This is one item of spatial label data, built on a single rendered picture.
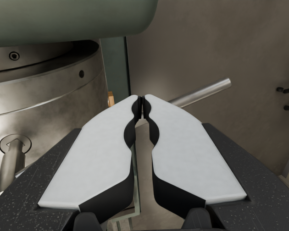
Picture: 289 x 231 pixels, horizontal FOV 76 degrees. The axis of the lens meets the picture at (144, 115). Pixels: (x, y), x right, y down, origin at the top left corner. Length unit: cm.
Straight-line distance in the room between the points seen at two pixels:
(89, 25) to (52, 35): 4
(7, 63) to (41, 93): 6
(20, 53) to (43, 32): 8
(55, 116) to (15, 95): 5
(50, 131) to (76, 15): 15
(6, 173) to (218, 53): 177
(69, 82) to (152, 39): 131
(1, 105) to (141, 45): 134
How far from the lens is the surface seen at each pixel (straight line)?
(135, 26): 22
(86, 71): 29
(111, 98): 61
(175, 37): 161
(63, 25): 21
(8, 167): 24
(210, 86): 19
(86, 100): 30
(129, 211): 93
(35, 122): 27
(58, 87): 26
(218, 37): 181
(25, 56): 29
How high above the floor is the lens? 145
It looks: 55 degrees down
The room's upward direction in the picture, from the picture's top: 152 degrees clockwise
